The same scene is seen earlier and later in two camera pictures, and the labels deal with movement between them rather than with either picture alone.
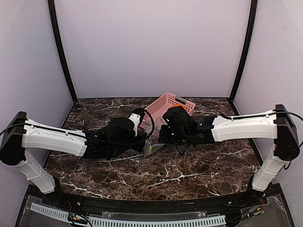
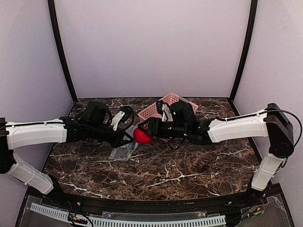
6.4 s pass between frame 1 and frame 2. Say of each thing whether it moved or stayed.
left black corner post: stayed
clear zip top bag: moved
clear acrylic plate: stayed
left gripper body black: moved
